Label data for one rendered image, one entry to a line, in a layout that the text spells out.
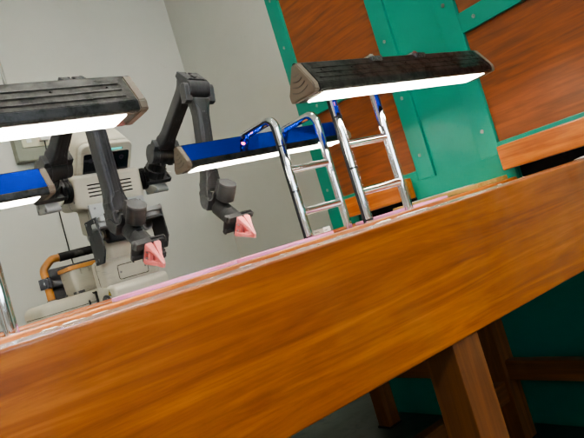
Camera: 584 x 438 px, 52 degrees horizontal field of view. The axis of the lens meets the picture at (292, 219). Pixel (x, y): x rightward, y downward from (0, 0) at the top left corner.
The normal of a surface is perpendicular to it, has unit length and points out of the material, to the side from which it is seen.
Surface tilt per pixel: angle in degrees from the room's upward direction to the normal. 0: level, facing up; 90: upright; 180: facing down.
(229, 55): 90
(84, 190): 98
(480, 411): 90
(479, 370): 90
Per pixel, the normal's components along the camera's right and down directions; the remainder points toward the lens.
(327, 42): -0.76, 0.22
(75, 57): 0.63, -0.22
